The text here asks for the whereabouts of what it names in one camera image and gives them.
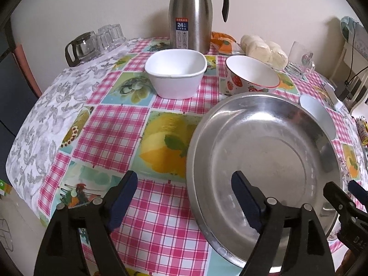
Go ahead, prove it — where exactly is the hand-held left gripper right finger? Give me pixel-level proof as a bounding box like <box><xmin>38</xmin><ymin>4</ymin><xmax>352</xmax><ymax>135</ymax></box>
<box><xmin>231</xmin><ymin>170</ymin><xmax>337</xmax><ymax>276</ymax></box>

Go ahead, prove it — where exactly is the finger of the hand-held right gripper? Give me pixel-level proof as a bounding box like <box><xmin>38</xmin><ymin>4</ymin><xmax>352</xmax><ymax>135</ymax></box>
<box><xmin>323</xmin><ymin>182</ymin><xmax>368</xmax><ymax>261</ymax></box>
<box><xmin>347</xmin><ymin>180</ymin><xmax>368</xmax><ymax>207</ymax></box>

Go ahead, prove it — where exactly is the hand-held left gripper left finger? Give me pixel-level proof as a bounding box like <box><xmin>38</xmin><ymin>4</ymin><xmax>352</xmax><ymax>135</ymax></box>
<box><xmin>34</xmin><ymin>170</ymin><xmax>138</xmax><ymax>276</ymax></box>

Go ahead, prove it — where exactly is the pale blue round bowl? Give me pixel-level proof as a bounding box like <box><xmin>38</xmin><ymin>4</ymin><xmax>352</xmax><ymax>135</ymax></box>
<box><xmin>299</xmin><ymin>94</ymin><xmax>336</xmax><ymax>140</ymax></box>

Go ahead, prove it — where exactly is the strawberry print bowl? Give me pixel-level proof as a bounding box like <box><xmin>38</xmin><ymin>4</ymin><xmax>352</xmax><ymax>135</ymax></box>
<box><xmin>225</xmin><ymin>55</ymin><xmax>280</xmax><ymax>96</ymax></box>

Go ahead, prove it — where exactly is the white square bowl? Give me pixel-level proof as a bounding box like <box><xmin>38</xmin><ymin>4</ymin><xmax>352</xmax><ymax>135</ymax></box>
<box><xmin>144</xmin><ymin>49</ymin><xmax>207</xmax><ymax>99</ymax></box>

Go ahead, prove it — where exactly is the small printed bottle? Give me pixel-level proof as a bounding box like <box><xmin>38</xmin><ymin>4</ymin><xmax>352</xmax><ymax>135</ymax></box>
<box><xmin>356</xmin><ymin>117</ymin><xmax>368</xmax><ymax>147</ymax></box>

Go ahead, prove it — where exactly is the pink checkered fruit tablecloth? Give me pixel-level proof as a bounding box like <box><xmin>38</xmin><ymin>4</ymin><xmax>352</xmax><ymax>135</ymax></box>
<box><xmin>37</xmin><ymin>37</ymin><xmax>365</xmax><ymax>276</ymax></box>

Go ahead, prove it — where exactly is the black charger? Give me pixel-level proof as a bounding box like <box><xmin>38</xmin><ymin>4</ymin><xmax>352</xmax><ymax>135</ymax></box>
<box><xmin>336</xmin><ymin>82</ymin><xmax>351</xmax><ymax>98</ymax></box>

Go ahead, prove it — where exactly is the dark cabinet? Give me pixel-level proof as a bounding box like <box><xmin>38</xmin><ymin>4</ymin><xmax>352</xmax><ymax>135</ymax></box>
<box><xmin>0</xmin><ymin>17</ymin><xmax>41</xmax><ymax>184</ymax></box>

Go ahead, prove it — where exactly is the clear glass mug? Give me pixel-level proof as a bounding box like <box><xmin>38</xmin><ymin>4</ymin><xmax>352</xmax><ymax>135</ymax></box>
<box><xmin>285</xmin><ymin>41</ymin><xmax>316</xmax><ymax>77</ymax></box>

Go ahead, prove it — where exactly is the bag of white buns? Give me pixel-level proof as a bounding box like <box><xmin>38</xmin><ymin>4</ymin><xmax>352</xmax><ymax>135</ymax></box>
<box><xmin>240</xmin><ymin>34</ymin><xmax>289</xmax><ymax>70</ymax></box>

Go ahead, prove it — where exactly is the orange snack packet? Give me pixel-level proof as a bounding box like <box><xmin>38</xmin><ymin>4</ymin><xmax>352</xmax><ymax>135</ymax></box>
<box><xmin>211</xmin><ymin>32</ymin><xmax>239</xmax><ymax>55</ymax></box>

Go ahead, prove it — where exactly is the glass coffee pot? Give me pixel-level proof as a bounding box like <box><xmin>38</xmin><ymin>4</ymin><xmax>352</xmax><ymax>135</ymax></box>
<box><xmin>65</xmin><ymin>32</ymin><xmax>100</xmax><ymax>67</ymax></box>

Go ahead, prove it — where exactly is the clear glass tumbler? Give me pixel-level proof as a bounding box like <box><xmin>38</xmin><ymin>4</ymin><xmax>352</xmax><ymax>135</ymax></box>
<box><xmin>98</xmin><ymin>23</ymin><xmax>126</xmax><ymax>46</ymax></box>
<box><xmin>91</xmin><ymin>32</ymin><xmax>112</xmax><ymax>53</ymax></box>

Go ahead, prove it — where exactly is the reddish brown furniture edge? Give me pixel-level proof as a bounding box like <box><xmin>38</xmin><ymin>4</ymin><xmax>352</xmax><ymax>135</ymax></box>
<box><xmin>14</xmin><ymin>44</ymin><xmax>43</xmax><ymax>98</ymax></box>

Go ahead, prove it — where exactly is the stainless steel thermos jug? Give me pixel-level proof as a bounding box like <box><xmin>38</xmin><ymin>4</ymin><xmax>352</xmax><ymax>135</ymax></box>
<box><xmin>169</xmin><ymin>0</ymin><xmax>230</xmax><ymax>55</ymax></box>

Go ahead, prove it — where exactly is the black cable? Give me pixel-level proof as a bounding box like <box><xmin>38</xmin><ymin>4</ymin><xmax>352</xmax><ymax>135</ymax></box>
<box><xmin>346</xmin><ymin>23</ymin><xmax>360</xmax><ymax>84</ymax></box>
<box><xmin>348</xmin><ymin>67</ymin><xmax>368</xmax><ymax>85</ymax></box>

